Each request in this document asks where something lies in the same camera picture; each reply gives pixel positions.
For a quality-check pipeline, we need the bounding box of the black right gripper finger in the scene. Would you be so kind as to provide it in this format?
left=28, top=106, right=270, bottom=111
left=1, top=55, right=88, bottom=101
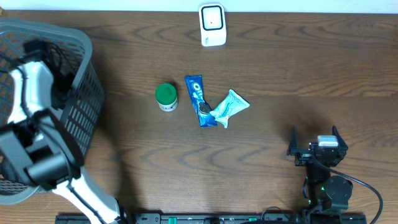
left=287, top=126, right=299, bottom=156
left=332, top=126, right=348, bottom=156

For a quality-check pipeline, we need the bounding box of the grey plastic mesh basket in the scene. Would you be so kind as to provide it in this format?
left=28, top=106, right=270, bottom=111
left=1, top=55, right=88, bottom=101
left=1, top=18, right=105, bottom=205

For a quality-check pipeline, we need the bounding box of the white mint tissue pack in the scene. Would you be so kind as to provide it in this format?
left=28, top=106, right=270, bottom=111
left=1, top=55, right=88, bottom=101
left=210, top=89, right=250, bottom=128

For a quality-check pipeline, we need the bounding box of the green lid white jar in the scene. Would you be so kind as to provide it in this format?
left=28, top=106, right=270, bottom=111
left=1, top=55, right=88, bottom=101
left=155, top=83, right=178, bottom=112

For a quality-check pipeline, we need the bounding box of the blue Oreo cookie pack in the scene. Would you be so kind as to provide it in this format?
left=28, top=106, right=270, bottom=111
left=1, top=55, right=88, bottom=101
left=185, top=75, right=217, bottom=128

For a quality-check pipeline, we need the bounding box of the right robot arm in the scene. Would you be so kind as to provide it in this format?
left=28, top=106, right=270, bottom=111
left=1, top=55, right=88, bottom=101
left=287, top=126, right=353, bottom=223

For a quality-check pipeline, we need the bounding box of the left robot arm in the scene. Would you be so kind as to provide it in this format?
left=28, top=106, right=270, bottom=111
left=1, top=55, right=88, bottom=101
left=1, top=40, right=132, bottom=223

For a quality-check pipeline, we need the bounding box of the white barcode scanner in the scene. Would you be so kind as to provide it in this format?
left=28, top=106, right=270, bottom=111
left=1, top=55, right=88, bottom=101
left=198, top=4, right=227, bottom=47

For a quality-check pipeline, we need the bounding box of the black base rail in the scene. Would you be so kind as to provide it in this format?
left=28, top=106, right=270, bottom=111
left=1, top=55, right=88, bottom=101
left=55, top=212, right=368, bottom=224

